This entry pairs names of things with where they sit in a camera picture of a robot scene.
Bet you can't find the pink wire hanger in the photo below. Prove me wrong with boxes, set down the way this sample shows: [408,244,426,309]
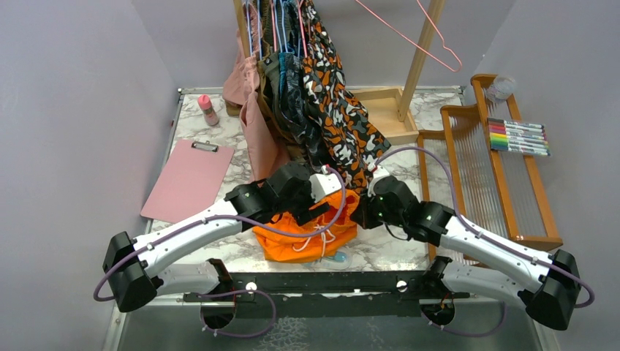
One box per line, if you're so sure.
[355,0,464,74]

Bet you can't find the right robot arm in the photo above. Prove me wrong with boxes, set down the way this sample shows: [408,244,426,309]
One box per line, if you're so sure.
[351,175,584,331]

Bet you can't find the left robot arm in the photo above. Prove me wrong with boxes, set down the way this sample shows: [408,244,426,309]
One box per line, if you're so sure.
[93,162,344,312]

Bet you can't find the orange camouflage hanging shorts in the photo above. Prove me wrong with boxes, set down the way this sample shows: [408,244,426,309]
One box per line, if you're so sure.
[300,1,391,194]

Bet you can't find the dark patterned hanging shorts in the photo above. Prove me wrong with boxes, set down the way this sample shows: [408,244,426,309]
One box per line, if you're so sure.
[257,1,331,168]

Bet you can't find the pink hanging shorts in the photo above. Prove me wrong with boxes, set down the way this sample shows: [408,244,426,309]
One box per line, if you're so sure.
[222,33,290,181]

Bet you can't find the wooden clothes rack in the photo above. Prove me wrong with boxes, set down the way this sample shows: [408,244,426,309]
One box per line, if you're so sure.
[223,1,445,145]

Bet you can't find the pink clipboard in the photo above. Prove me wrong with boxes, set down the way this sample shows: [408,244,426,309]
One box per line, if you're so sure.
[140,139,235,224]

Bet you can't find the wooden tiered rack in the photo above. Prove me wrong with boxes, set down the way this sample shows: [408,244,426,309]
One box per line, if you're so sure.
[417,74,564,252]

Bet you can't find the pink bottle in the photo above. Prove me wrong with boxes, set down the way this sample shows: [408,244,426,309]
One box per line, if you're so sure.
[197,94,219,127]

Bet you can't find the pack of coloured markers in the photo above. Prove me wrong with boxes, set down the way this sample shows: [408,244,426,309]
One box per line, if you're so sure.
[488,118,551,156]

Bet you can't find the clear plastic cup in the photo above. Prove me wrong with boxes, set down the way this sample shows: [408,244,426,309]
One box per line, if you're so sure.
[485,75,517,104]

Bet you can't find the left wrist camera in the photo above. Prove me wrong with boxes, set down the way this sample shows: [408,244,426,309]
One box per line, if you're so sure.
[309,165,344,204]

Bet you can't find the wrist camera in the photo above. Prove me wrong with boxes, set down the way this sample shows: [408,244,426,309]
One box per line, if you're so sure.
[368,165,390,187]
[309,165,344,204]

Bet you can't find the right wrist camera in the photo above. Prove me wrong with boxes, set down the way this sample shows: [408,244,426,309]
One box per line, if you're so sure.
[368,165,390,187]

